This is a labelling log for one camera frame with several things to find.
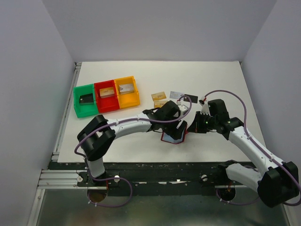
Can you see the gold card stack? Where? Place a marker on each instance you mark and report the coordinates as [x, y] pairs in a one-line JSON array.
[[107, 92]]

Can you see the white VIP card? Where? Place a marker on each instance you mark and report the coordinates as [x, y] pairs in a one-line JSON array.
[[175, 95]]

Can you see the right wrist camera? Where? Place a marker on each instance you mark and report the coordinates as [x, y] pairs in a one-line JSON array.
[[205, 107]]

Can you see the green plastic bin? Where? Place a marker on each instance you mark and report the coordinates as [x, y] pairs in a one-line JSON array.
[[83, 111]]

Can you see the aluminium frame rail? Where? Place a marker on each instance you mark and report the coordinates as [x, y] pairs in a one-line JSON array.
[[62, 117]]

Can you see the red leather card holder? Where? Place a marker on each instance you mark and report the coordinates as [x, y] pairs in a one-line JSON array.
[[174, 139]]

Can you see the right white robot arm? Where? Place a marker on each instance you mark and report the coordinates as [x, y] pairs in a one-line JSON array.
[[274, 180]]

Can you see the black card stack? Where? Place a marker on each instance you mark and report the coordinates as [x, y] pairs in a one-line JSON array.
[[87, 99]]

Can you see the gold VIP card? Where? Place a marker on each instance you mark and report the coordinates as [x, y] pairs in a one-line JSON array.
[[158, 96], [159, 103]]

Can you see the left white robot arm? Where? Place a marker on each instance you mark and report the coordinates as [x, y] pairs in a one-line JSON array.
[[96, 137]]

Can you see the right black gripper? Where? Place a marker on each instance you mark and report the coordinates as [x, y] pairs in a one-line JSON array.
[[196, 126]]

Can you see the black VIP card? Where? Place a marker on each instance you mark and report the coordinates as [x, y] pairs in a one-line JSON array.
[[194, 99]]

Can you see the red plastic bin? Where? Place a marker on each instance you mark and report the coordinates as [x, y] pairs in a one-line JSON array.
[[108, 104]]

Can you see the silver card stack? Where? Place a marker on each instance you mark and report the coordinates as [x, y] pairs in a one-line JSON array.
[[126, 88]]

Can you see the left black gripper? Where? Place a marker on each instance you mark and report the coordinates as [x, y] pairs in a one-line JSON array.
[[174, 133]]

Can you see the yellow plastic bin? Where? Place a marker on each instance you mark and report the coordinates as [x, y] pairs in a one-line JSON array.
[[127, 100]]

